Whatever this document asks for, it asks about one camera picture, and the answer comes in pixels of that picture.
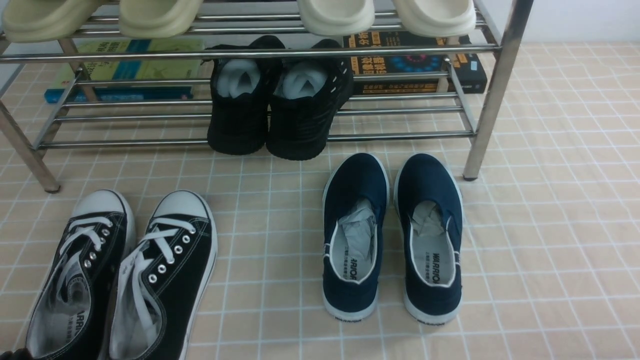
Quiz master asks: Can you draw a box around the navy slip-on shoe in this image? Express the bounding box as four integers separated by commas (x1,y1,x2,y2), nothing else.
322,153,390,322
394,153,464,326

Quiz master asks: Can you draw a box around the left cream foam slipper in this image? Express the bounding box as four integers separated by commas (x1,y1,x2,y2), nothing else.
297,0,375,37

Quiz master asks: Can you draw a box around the stainless steel shoe rack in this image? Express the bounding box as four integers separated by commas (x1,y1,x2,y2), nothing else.
1,0,534,194

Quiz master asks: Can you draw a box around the olive foam slipper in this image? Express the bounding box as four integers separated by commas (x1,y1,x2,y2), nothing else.
118,0,204,39
1,0,105,43

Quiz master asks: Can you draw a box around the right olive foam slipper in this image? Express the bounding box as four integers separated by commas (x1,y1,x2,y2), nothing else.
118,0,204,39

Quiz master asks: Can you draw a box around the right cream foam slipper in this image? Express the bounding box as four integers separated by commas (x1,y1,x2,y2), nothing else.
393,0,477,38

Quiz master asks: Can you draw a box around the left black mesh shoe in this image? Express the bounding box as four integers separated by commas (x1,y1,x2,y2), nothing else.
206,57,283,156

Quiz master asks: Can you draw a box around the right navy slip-on shoe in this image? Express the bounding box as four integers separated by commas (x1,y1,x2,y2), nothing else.
394,153,464,326

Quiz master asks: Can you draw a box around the left olive foam slipper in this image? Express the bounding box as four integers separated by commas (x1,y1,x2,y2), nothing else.
1,0,105,43

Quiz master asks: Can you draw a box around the black book with orange text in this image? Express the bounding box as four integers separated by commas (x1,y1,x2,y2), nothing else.
342,30,489,95

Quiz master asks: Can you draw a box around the black canvas sneaker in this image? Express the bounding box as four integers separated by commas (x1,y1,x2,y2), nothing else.
25,189,137,360
99,190,218,360

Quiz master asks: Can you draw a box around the black mesh shoe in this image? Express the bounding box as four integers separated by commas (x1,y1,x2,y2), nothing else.
266,57,354,161
206,57,283,156

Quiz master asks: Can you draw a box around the green and blue book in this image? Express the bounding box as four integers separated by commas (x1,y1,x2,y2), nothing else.
43,38,205,104

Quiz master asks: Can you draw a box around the cream foam slipper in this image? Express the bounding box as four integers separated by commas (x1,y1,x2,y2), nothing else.
393,0,477,38
297,0,375,37

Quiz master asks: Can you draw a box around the left navy slip-on shoe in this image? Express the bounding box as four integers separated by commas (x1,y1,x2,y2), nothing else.
322,153,390,322

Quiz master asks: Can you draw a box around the right black mesh shoe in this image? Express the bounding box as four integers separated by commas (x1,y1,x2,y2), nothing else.
266,57,354,161

